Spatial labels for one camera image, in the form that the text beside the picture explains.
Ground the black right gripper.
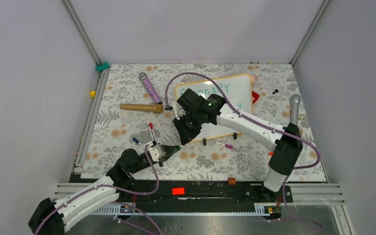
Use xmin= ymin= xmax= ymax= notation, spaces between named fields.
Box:
xmin=172 ymin=110 xmax=203 ymax=145

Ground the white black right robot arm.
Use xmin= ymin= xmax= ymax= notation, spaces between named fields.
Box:
xmin=171 ymin=89 xmax=303 ymax=202

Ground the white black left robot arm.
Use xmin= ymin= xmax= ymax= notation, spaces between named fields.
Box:
xmin=28 ymin=143 xmax=181 ymax=235

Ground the pink capped whiteboard marker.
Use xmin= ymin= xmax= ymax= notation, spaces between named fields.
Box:
xmin=209 ymin=140 xmax=234 ymax=149

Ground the red capped marker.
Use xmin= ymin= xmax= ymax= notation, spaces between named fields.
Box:
xmin=148 ymin=122 xmax=158 ymax=143

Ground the blue capped marker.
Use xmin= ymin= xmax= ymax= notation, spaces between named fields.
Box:
xmin=132 ymin=137 xmax=145 ymax=149

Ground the red tape label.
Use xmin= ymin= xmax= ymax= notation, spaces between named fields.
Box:
xmin=171 ymin=187 xmax=185 ymax=195

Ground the golden brown microphone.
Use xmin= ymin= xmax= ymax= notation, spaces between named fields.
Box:
xmin=119 ymin=104 xmax=164 ymax=114

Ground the floral patterned table mat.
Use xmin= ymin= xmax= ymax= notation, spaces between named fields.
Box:
xmin=81 ymin=63 xmax=322 ymax=182

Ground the pink peach cylinder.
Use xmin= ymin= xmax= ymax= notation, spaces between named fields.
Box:
xmin=250 ymin=74 xmax=259 ymax=84

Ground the purple glitter microphone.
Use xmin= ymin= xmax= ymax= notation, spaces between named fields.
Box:
xmin=139 ymin=72 xmax=163 ymax=104

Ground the small brown wooden block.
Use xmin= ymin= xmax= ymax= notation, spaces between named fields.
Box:
xmin=227 ymin=177 xmax=236 ymax=186

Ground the silver grey microphone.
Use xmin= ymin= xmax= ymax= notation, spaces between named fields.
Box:
xmin=289 ymin=94 xmax=301 ymax=125

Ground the teal corner clip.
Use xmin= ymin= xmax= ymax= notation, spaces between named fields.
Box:
xmin=95 ymin=62 xmax=110 ymax=72

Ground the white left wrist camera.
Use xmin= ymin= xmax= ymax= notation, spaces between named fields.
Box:
xmin=146 ymin=142 xmax=165 ymax=163

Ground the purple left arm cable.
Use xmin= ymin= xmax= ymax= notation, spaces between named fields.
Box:
xmin=34 ymin=144 xmax=161 ymax=235

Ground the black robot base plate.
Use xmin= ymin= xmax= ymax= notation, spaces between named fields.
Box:
xmin=118 ymin=180 xmax=293 ymax=213

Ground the red plastic frame box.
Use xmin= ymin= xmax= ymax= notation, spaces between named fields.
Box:
xmin=252 ymin=91 xmax=260 ymax=104

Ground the grey slotted cable duct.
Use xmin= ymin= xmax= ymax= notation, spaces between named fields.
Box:
xmin=65 ymin=203 xmax=283 ymax=216

